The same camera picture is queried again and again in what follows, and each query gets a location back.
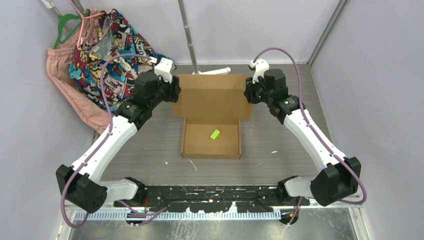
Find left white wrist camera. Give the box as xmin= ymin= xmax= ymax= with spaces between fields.
xmin=154 ymin=57 xmax=175 ymax=84

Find aluminium frame rail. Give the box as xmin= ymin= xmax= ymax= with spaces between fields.
xmin=52 ymin=132 xmax=372 ymax=240

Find white stand with pole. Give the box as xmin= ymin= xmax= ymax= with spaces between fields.
xmin=177 ymin=0 xmax=231 ymax=75

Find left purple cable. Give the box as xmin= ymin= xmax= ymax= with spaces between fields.
xmin=60 ymin=53 xmax=170 ymax=229

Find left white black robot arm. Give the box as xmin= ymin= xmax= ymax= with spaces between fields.
xmin=55 ymin=72 xmax=181 ymax=214

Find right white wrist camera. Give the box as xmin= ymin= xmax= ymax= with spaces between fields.
xmin=248 ymin=58 xmax=270 ymax=84

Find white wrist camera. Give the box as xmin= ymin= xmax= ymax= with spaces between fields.
xmin=154 ymin=57 xmax=175 ymax=84
xmin=248 ymin=58 xmax=270 ymax=84

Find small green block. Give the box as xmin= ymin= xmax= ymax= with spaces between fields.
xmin=210 ymin=129 xmax=221 ymax=140

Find brown cardboard box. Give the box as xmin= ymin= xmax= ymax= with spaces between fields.
xmin=172 ymin=74 xmax=253 ymax=160

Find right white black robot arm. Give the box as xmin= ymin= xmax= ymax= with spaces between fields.
xmin=244 ymin=69 xmax=362 ymax=206

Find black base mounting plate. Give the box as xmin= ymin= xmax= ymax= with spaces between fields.
xmin=113 ymin=185 xmax=310 ymax=224

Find green clothes hanger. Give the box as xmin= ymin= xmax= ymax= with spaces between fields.
xmin=52 ymin=13 xmax=83 ymax=49

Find pink clothes hanger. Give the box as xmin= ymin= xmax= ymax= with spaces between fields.
xmin=69 ymin=0 xmax=107 ymax=48

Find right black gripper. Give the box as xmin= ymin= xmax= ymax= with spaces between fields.
xmin=244 ymin=73 xmax=273 ymax=105

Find pink shorts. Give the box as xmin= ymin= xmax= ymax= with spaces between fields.
xmin=45 ymin=8 xmax=133 ymax=135

